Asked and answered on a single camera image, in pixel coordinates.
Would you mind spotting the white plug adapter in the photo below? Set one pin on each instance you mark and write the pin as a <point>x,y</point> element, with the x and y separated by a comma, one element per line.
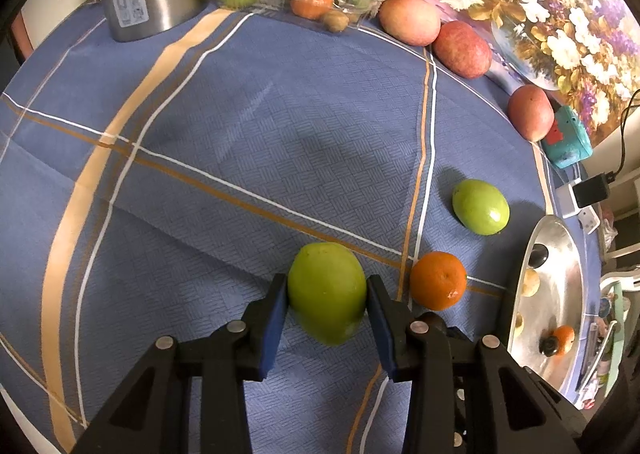
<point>588,219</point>

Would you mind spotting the red apple middle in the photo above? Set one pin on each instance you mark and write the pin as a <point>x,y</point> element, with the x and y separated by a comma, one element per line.
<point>462,51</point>

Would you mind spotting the oblong green fruit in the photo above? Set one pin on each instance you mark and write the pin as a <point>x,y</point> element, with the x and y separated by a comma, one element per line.
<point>327,289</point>

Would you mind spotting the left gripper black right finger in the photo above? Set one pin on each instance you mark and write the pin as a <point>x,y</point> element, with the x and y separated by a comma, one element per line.
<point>466,396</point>

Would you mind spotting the blue plaid tablecloth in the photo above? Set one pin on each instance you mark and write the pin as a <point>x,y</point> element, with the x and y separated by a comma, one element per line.
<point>154,188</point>

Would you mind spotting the pale pink apple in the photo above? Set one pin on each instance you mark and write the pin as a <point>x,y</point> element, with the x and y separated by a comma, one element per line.
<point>413,22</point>

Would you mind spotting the round green fruit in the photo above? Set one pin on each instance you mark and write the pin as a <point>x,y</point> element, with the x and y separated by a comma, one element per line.
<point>480,207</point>

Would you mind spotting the white power strip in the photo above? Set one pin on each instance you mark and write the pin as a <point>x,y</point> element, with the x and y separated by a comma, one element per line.
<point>566,199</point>

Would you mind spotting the white wooden chair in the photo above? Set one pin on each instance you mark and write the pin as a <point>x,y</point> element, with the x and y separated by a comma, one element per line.
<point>619,254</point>

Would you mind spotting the teal tin box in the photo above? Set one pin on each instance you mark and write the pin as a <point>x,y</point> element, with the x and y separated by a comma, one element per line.
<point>568,141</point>

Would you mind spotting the tan round fruit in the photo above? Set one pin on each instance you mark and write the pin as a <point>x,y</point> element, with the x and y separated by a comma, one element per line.
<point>530,283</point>

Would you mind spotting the red apple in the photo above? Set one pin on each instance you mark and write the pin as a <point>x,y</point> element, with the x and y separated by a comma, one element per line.
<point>462,51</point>
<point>530,112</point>

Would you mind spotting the black power adapter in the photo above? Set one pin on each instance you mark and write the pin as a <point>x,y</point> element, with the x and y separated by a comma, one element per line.
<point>592,190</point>

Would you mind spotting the red apple right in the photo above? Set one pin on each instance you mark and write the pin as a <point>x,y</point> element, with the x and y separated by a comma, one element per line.
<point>530,112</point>

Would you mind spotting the large stainless steel basin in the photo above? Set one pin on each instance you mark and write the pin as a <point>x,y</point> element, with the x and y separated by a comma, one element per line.
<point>560,301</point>

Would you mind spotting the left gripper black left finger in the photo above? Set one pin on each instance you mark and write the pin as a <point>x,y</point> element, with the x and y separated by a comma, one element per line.
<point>149,410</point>

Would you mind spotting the floral painting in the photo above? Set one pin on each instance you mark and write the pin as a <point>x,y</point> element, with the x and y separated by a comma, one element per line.
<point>585,51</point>

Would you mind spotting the orange tangerine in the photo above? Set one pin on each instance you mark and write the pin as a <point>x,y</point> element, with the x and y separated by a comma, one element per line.
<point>437,281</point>

